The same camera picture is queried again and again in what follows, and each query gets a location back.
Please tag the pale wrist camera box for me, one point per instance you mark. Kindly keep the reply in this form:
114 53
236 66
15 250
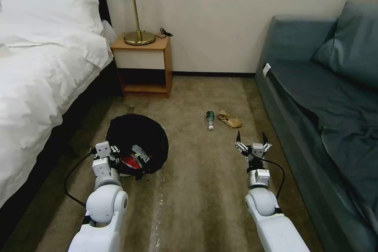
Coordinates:
257 150
102 149

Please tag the brass lamp with white shade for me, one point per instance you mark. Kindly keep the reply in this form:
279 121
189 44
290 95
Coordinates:
139 38

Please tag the black baseboard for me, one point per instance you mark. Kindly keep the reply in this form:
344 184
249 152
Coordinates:
212 73

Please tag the white sofa tag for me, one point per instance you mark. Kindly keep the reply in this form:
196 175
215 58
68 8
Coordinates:
267 69

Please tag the green plastic bottle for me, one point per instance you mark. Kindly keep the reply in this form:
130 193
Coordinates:
210 117

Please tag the white duvet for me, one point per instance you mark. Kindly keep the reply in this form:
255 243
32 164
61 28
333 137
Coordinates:
44 86

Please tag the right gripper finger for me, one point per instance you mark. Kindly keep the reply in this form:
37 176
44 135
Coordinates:
266 142
240 146

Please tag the black bed frame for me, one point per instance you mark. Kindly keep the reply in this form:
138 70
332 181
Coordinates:
116 74

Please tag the teal sofa cushion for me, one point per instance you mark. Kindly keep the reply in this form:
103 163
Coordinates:
351 45

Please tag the silver crumpled wrapper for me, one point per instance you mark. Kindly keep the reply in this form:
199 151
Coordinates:
141 153

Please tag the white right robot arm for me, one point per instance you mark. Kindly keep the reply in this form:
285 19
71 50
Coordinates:
262 204

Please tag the black trash bin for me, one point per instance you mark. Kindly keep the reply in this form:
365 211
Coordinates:
147 134

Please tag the crumpled brown paper bag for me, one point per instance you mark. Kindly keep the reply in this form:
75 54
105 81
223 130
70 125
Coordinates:
230 119

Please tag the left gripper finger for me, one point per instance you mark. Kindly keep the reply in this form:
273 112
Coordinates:
117 161
115 149

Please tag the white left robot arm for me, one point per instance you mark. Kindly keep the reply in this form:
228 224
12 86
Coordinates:
103 204

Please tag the red packet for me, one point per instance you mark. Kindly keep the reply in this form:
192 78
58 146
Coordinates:
131 162

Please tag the large white pillow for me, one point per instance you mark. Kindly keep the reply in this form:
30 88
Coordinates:
50 1

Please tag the wooden nightstand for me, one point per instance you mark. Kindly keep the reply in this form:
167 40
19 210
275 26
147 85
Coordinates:
141 57

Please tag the teal sofa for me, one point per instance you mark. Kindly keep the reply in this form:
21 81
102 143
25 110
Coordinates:
310 101

